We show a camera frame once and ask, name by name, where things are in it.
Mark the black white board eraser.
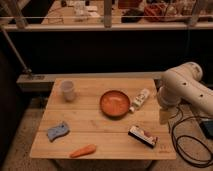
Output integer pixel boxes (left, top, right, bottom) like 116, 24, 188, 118
128, 125, 158, 148

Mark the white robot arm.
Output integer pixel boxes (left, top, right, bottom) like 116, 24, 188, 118
157, 62, 213, 124

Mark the white ceramic cup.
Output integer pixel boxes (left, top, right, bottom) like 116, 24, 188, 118
60, 80, 75, 102

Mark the white plastic bottle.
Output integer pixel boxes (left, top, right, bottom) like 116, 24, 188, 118
129, 89, 150, 113

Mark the dark power adapter box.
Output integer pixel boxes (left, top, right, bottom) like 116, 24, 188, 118
200, 120, 213, 140

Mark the orange plate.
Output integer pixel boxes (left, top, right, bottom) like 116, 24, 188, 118
99, 90, 130, 118

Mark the wooden table board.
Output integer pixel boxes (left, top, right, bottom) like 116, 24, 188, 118
30, 78, 176, 160

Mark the orange carrot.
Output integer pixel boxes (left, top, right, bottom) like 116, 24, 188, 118
70, 144, 96, 158

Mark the blue sponge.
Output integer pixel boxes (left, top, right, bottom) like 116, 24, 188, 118
47, 122, 70, 142

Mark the grey metal pole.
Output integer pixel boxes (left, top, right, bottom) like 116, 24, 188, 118
0, 26, 32, 77

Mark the black cable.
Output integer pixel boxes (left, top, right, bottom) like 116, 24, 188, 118
168, 105, 213, 169

